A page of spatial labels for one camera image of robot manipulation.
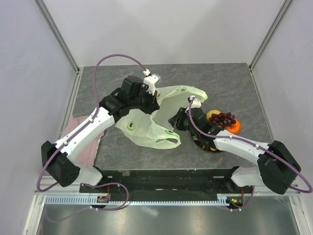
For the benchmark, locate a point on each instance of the orange fruit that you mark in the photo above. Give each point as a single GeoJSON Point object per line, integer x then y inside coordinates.
{"type": "Point", "coordinates": [235, 127]}

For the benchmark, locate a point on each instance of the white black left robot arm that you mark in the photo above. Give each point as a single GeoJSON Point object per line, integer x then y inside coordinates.
{"type": "Point", "coordinates": [59, 158]}

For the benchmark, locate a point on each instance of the aluminium frame post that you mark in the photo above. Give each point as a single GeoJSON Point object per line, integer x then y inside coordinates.
{"type": "Point", "coordinates": [56, 33]}
{"type": "Point", "coordinates": [270, 33]}

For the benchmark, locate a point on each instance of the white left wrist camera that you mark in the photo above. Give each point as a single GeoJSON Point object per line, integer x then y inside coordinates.
{"type": "Point", "coordinates": [150, 80]}

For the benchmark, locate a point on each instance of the aluminium frame post right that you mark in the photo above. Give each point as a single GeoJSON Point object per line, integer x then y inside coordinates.
{"type": "Point", "coordinates": [270, 33]}

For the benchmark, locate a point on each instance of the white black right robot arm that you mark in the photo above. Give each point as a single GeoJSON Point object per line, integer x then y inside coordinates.
{"type": "Point", "coordinates": [275, 167]}

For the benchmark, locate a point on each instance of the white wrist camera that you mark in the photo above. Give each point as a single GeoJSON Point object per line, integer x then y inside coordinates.
{"type": "Point", "coordinates": [150, 80]}
{"type": "Point", "coordinates": [194, 102]}

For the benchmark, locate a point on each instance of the purple grape bunch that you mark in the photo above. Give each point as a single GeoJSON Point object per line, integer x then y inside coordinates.
{"type": "Point", "coordinates": [222, 119]}

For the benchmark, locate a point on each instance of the light blue cable duct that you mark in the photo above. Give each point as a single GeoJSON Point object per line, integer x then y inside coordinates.
{"type": "Point", "coordinates": [95, 200]}

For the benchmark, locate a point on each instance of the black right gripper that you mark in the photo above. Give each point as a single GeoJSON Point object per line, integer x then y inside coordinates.
{"type": "Point", "coordinates": [176, 121]}

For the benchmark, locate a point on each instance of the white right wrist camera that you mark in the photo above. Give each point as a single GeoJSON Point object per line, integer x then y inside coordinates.
{"type": "Point", "coordinates": [194, 102]}

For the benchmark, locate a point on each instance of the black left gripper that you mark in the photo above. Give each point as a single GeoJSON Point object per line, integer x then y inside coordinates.
{"type": "Point", "coordinates": [152, 105]}

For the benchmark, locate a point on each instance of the dark round fruit plate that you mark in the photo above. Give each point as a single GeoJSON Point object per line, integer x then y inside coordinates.
{"type": "Point", "coordinates": [204, 142]}

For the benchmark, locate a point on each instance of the aluminium frame post left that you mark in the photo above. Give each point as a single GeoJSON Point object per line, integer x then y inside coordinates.
{"type": "Point", "coordinates": [56, 33]}

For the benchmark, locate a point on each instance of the green avocado print plastic bag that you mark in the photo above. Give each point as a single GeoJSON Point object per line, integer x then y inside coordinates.
{"type": "Point", "coordinates": [154, 131]}

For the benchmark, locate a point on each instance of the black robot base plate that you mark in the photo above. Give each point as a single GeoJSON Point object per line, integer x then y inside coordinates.
{"type": "Point", "coordinates": [167, 184]}

